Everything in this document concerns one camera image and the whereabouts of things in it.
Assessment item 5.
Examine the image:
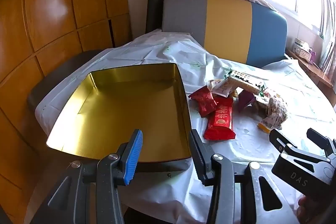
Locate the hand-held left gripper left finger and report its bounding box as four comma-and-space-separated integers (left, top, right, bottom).
31, 129, 143, 224

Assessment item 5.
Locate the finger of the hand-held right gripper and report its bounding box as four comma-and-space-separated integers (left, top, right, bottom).
269, 129, 298, 155
307, 128, 336, 159

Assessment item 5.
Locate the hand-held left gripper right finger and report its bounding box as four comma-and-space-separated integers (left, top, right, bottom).
189, 129, 300, 224

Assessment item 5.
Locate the long red snack packet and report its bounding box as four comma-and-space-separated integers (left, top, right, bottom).
204, 97, 236, 140

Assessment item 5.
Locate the purple snack packet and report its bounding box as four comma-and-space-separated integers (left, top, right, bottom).
238, 90, 256, 111

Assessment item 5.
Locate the maroon tin box gold inside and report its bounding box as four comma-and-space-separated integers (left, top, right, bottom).
46, 63, 192, 173

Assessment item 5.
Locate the small red snack packet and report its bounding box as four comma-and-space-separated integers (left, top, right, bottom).
188, 86, 218, 117

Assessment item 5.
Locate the person's right hand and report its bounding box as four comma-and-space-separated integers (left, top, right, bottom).
298, 194, 319, 224

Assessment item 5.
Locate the orange biscuit packet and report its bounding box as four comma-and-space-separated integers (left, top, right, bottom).
257, 120, 272, 133

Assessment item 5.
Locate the white green-print tablecloth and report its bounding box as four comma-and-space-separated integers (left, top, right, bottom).
34, 28, 336, 224

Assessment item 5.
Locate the clear nut snack packet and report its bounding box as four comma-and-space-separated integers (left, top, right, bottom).
262, 97, 289, 130

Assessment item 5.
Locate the wooden side table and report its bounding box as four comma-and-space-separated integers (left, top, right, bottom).
286, 48, 336, 106

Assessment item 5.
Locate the beige snack packet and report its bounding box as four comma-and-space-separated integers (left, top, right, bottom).
207, 79, 237, 98

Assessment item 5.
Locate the dark grey chair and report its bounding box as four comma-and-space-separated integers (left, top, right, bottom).
28, 49, 105, 114

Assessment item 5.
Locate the grey yellow blue chair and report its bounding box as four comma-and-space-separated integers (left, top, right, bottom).
161, 0, 288, 68

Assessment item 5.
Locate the black rolled mat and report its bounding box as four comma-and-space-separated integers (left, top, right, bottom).
146, 0, 168, 33

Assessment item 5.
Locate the wooden cabinet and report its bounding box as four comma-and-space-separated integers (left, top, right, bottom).
0, 0, 133, 224

